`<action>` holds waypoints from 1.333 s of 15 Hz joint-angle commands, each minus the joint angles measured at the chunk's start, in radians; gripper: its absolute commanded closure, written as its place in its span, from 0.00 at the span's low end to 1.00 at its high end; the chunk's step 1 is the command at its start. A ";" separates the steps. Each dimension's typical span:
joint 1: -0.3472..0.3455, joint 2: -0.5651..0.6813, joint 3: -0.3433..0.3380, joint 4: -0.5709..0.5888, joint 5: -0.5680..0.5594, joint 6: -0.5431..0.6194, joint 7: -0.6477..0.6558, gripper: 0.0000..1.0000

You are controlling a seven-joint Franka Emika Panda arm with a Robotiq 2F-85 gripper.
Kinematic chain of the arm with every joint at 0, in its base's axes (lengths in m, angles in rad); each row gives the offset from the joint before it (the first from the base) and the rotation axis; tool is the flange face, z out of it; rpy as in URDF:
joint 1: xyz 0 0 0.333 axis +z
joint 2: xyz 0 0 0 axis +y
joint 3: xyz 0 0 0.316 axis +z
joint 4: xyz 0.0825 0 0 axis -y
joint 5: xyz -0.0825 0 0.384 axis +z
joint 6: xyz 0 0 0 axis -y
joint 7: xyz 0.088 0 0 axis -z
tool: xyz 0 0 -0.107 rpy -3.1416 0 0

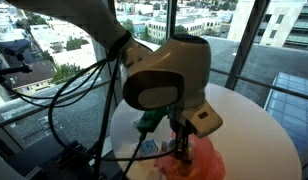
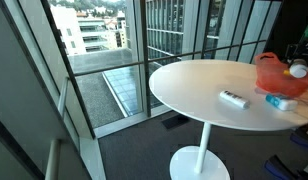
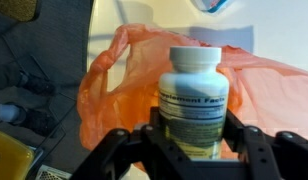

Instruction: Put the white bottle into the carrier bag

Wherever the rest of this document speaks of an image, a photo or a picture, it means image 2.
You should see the window frame post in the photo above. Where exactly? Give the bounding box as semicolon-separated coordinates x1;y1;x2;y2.
138;0;152;118
39;0;96;140

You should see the black blue floor equipment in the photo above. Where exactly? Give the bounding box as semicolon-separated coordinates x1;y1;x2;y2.
263;154;308;180
289;122;308;152

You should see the orange plastic carrier bag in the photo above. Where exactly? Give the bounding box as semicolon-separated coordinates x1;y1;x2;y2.
253;51;308;98

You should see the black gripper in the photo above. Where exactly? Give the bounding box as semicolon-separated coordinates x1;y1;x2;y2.
286;39;308;63

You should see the dark horizontal window rail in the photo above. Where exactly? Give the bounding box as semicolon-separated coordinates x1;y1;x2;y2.
73;39;273;77

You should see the white blue mentos gum container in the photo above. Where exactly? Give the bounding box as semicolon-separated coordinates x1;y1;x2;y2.
265;93;299;112

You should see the white table pedestal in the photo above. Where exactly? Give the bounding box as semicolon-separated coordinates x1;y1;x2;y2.
169;121;231;180

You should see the white tube bottle barcode label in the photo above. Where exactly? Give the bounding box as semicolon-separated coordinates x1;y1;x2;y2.
219;89;251;110

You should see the white handrail tube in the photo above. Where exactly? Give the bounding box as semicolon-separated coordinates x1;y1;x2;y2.
44;139;62;180

